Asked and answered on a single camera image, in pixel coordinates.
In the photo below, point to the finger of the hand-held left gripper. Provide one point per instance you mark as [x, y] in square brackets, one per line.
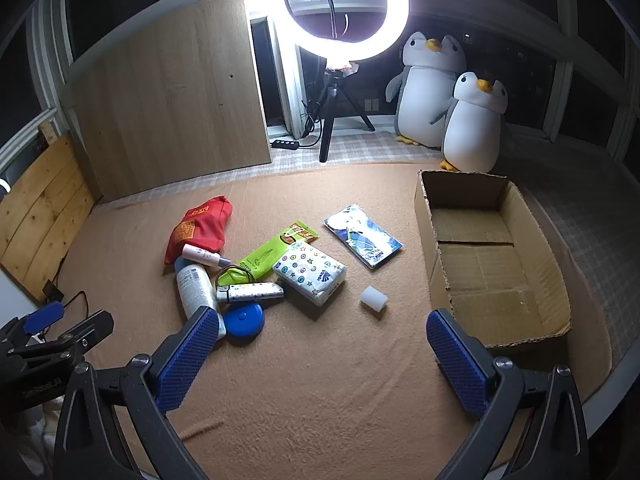
[85, 329]
[42, 317]

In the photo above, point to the green glove packet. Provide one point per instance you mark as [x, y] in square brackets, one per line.
[265, 255]

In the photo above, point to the large wooden board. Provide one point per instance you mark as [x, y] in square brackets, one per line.
[170, 95]

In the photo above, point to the white patterned slim case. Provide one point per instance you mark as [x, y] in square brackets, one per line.
[255, 291]

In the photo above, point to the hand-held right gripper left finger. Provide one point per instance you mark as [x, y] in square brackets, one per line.
[185, 355]

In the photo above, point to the pine plank panel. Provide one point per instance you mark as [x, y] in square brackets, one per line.
[45, 210]

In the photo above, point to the small penguin plush toy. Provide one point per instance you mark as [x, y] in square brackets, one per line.
[472, 130]

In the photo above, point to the blue round tape measure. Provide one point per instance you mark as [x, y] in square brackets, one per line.
[245, 322]

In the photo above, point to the small translucent white cup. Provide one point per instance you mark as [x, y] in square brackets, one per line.
[374, 299]

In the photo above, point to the black tripod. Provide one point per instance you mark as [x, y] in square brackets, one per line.
[327, 110]

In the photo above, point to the large penguin plush toy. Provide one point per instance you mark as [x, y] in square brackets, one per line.
[425, 90]

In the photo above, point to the patterned tissue pack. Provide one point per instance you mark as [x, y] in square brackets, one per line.
[307, 272]

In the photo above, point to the cardboard box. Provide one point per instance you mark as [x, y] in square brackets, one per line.
[500, 290]

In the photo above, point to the black power strip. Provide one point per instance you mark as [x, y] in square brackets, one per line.
[285, 144]

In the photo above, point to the white sliding door frame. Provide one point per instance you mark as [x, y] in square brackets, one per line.
[290, 85]

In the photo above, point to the red fabric pouch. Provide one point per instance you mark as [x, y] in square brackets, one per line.
[200, 225]

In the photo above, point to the black power adapter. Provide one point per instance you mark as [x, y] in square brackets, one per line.
[51, 290]

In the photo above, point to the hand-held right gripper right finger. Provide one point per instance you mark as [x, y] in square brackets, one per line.
[457, 365]

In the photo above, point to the pink bottle with grey cap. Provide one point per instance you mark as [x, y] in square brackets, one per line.
[200, 254]

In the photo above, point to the white lotion bottle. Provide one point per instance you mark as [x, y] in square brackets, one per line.
[195, 285]

